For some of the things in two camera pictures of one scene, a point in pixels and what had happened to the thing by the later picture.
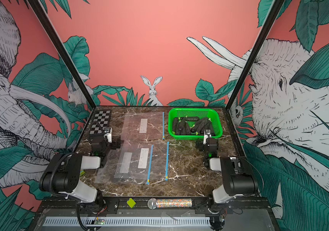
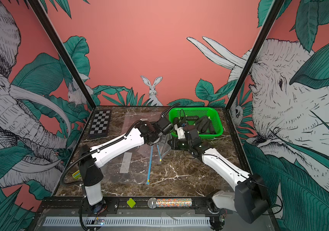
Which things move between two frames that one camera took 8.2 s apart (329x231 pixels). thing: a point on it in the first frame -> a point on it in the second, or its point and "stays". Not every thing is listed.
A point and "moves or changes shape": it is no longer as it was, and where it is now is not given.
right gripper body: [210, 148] -> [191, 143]
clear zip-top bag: [143, 160] moves or changes shape
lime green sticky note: [131, 202] stays
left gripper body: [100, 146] -> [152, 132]
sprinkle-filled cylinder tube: [154, 203] stays
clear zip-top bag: [130, 163] stays
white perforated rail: [159, 221] stays
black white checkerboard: [101, 119] stays
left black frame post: [53, 35] stays
